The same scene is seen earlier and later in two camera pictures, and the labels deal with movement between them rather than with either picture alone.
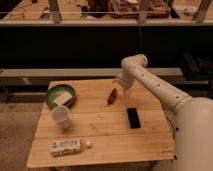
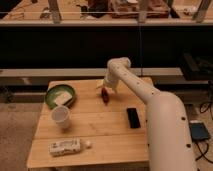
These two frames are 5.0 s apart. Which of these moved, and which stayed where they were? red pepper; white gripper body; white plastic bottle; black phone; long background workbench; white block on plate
Moved: white gripper body; red pepper
Stayed: long background workbench; black phone; white plastic bottle; white block on plate
